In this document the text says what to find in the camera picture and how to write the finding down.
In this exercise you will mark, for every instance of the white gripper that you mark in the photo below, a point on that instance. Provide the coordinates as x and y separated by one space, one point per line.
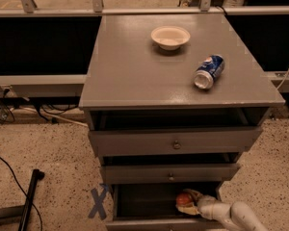
206 206

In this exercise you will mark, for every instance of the red apple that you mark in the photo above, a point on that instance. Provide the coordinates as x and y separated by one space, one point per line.
184 199

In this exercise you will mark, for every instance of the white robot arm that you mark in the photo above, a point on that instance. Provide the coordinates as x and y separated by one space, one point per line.
237 216

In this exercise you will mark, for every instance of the grey bottom drawer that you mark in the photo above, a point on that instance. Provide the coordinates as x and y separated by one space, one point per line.
151 207

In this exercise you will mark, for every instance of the grey drawer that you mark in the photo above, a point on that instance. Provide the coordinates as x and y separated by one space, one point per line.
207 167
151 207
170 132

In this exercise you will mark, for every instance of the grey middle drawer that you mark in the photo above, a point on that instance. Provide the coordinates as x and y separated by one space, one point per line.
207 167

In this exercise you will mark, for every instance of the grey top drawer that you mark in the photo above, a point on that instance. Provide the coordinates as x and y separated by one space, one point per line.
170 132

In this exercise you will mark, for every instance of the grey drawer cabinet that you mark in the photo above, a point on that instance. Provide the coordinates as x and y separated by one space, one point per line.
130 72

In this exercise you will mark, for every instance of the blue tape cross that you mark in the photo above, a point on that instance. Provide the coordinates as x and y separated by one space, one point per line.
98 198

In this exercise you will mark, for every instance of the blue soda can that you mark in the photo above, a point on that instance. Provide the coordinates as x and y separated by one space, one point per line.
208 72

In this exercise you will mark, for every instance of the white bowl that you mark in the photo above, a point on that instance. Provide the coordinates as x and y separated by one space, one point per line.
170 37

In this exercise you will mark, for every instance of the black metal stand leg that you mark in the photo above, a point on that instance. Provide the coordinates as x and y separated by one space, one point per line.
22 212

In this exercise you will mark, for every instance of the grey metal railing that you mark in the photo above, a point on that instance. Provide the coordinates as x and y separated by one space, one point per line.
86 10

